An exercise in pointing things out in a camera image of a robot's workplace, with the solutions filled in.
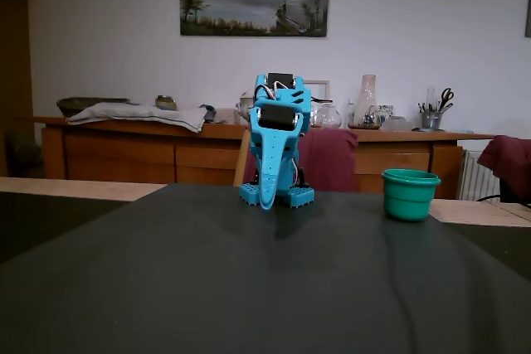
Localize clear glass dish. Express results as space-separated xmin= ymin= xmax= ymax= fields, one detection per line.
xmin=381 ymin=116 xmax=417 ymax=132

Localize white porcelain tureen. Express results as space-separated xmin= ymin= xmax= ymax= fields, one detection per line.
xmin=236 ymin=88 xmax=256 ymax=126

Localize blue gripper body black motor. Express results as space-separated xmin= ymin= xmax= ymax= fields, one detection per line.
xmin=248 ymin=100 xmax=310 ymax=139

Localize dark grey table mat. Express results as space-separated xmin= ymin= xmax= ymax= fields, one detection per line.
xmin=0 ymin=182 xmax=531 ymax=354

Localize tall pink glass vase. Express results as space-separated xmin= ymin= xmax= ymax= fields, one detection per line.
xmin=347 ymin=75 xmax=382 ymax=130

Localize metal pen holder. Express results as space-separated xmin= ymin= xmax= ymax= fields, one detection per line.
xmin=417 ymin=100 xmax=445 ymax=132

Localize dark red covered chair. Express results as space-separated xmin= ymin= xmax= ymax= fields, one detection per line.
xmin=476 ymin=134 xmax=531 ymax=206

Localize white picture frame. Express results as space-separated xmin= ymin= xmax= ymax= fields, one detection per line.
xmin=304 ymin=79 xmax=332 ymax=104

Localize folded white cloth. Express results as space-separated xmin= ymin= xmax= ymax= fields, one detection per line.
xmin=66 ymin=101 xmax=217 ymax=134

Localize green plastic cup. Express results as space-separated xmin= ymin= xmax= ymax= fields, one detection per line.
xmin=381 ymin=168 xmax=441 ymax=222

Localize black handled scissors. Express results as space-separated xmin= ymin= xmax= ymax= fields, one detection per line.
xmin=437 ymin=87 xmax=455 ymax=114

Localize wooden sideboard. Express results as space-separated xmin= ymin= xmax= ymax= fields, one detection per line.
xmin=32 ymin=116 xmax=497 ymax=200

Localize wooden chair frame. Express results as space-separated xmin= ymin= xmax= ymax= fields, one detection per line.
xmin=232 ymin=129 xmax=252 ymax=187

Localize round clear glass vase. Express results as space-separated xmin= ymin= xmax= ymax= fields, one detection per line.
xmin=317 ymin=104 xmax=343 ymax=129

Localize white radiator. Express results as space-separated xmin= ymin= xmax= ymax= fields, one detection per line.
xmin=458 ymin=148 xmax=504 ymax=201

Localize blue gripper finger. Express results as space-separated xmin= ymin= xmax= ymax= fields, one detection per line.
xmin=250 ymin=129 xmax=302 ymax=211

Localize small ceramic jar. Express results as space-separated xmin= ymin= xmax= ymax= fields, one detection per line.
xmin=154 ymin=95 xmax=178 ymax=111

